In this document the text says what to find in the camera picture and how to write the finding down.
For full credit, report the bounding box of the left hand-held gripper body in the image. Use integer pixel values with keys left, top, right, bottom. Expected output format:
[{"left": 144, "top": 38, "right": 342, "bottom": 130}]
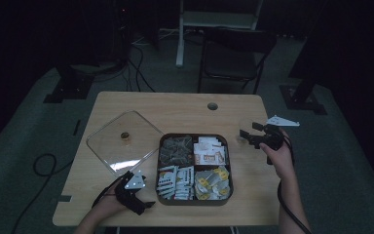
[{"left": 115, "top": 171, "right": 146, "bottom": 215}]

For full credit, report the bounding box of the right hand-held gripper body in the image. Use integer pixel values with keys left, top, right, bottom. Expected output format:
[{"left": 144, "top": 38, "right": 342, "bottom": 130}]
[{"left": 259, "top": 115, "right": 301, "bottom": 152}]

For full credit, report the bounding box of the clear square lid with knob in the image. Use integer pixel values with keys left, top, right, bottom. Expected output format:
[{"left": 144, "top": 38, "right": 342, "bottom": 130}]
[{"left": 86, "top": 110, "right": 165, "bottom": 178}]

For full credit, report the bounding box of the square divided storage box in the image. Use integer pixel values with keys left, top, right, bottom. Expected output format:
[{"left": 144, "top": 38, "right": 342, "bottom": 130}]
[{"left": 156, "top": 132, "right": 235, "bottom": 207}]

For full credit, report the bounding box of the person's right hand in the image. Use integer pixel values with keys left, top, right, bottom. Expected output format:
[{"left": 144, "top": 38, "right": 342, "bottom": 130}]
[{"left": 260, "top": 130, "right": 296, "bottom": 179}]

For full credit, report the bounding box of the person's left hand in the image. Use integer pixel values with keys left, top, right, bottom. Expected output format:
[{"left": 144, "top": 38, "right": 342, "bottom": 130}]
[{"left": 94, "top": 188, "right": 132, "bottom": 219}]

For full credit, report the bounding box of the pile of white striped packets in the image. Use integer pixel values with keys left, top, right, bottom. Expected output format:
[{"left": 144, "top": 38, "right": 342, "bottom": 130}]
[{"left": 157, "top": 165, "right": 196, "bottom": 201}]

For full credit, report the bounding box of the pile of dark tea bags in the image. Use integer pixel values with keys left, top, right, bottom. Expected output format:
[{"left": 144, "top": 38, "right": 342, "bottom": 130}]
[{"left": 160, "top": 136, "right": 194, "bottom": 167}]

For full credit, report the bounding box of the pile of white orange packets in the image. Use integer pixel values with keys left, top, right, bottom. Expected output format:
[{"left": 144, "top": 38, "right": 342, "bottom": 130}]
[{"left": 193, "top": 136, "right": 227, "bottom": 166}]

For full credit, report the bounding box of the black stand base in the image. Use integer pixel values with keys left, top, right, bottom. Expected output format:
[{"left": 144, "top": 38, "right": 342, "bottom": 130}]
[
  {"left": 279, "top": 32, "right": 328, "bottom": 115},
  {"left": 43, "top": 64, "right": 95, "bottom": 104}
]

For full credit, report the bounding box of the pile of round yellow-label bags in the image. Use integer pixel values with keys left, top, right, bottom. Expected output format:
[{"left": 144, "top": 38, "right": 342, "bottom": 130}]
[{"left": 194, "top": 165, "right": 232, "bottom": 201}]

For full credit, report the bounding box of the black folding chair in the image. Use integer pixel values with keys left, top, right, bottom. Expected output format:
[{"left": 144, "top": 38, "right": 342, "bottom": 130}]
[{"left": 197, "top": 28, "right": 278, "bottom": 96}]

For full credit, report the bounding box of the black tape strip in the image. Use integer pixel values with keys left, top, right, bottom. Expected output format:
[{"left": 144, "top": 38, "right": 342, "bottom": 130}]
[{"left": 72, "top": 119, "right": 82, "bottom": 137}]

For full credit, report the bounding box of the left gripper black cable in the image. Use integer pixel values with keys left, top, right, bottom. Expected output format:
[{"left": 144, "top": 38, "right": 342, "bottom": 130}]
[{"left": 92, "top": 176, "right": 125, "bottom": 209}]

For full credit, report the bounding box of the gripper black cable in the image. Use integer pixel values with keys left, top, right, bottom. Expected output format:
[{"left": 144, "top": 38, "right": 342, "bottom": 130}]
[
  {"left": 92, "top": 176, "right": 125, "bottom": 209},
  {"left": 277, "top": 136, "right": 314, "bottom": 234}
]

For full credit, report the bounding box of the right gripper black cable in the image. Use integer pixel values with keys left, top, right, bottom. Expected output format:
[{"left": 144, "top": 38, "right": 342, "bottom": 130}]
[{"left": 277, "top": 136, "right": 314, "bottom": 234}]

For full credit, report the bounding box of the black floor cable loop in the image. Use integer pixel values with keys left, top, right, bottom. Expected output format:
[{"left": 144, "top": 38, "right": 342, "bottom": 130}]
[{"left": 11, "top": 153, "right": 76, "bottom": 234}]

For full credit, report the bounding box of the black floor cables bundle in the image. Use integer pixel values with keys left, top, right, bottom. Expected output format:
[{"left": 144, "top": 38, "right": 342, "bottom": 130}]
[{"left": 123, "top": 42, "right": 157, "bottom": 93}]

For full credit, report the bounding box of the white desk frame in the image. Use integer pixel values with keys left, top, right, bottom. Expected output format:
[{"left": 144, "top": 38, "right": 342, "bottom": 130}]
[{"left": 174, "top": 0, "right": 264, "bottom": 68}]

